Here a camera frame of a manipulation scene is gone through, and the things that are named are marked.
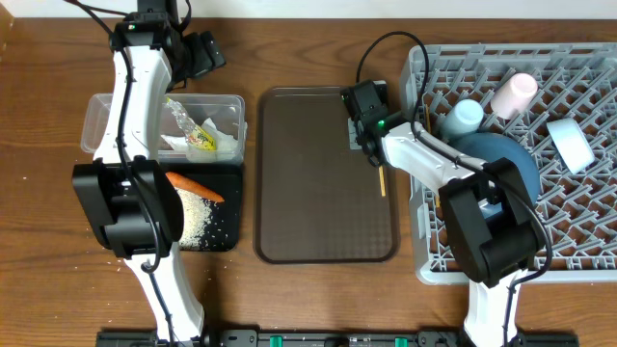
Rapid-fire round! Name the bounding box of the wooden chopstick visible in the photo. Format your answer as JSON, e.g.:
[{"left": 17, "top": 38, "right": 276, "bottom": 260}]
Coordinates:
[
  {"left": 378, "top": 166, "right": 387, "bottom": 198},
  {"left": 423, "top": 105, "right": 441, "bottom": 209}
]

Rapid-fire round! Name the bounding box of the snack wrapper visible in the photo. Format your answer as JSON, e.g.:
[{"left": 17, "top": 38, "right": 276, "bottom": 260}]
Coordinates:
[{"left": 165, "top": 97, "right": 217, "bottom": 151}]

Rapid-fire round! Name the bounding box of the light blue cup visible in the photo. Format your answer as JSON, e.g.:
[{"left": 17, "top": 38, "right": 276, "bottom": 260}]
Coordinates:
[{"left": 439, "top": 99, "right": 484, "bottom": 142}]

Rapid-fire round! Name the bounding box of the orange carrot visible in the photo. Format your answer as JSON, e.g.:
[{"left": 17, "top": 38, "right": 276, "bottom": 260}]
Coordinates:
[{"left": 166, "top": 172, "right": 225, "bottom": 203}]

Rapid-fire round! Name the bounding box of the dark blue plate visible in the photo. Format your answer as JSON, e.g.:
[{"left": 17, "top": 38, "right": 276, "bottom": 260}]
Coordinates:
[{"left": 450, "top": 132, "right": 541, "bottom": 203}]

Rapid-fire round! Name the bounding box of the pink cup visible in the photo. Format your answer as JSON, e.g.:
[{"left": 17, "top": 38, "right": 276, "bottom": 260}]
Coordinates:
[{"left": 490, "top": 73, "right": 538, "bottom": 120}]

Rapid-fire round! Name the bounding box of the white rice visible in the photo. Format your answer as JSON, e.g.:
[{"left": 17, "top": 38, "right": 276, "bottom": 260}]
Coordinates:
[{"left": 176, "top": 189, "right": 229, "bottom": 252}]

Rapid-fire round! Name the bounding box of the light blue bowl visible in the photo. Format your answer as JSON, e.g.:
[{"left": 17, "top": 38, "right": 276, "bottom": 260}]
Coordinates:
[{"left": 547, "top": 118, "right": 595, "bottom": 174}]

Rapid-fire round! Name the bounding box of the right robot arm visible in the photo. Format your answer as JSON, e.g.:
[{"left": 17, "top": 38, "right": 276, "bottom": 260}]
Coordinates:
[{"left": 340, "top": 80, "right": 550, "bottom": 346}]

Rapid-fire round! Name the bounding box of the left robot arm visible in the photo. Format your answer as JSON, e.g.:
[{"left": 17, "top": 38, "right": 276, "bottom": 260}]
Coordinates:
[{"left": 72, "top": 0, "right": 225, "bottom": 346}]

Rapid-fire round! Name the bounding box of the grey dishwasher rack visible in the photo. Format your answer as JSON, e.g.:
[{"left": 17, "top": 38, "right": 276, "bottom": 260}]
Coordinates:
[{"left": 400, "top": 42, "right": 616, "bottom": 283}]

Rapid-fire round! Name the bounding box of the clear plastic bin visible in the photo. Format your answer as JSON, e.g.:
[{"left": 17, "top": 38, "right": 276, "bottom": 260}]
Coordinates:
[{"left": 81, "top": 93, "right": 248, "bottom": 165}]

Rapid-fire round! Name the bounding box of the brown serving tray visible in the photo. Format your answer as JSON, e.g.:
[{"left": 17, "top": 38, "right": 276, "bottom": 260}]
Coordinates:
[{"left": 254, "top": 87, "right": 399, "bottom": 265}]

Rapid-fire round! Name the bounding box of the black plastic tray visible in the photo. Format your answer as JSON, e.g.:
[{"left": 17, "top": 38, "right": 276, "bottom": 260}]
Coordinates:
[{"left": 164, "top": 163, "right": 243, "bottom": 252}]

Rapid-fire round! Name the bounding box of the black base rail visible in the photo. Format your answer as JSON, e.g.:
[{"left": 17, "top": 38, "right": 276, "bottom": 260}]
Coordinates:
[{"left": 95, "top": 330, "right": 580, "bottom": 347}]

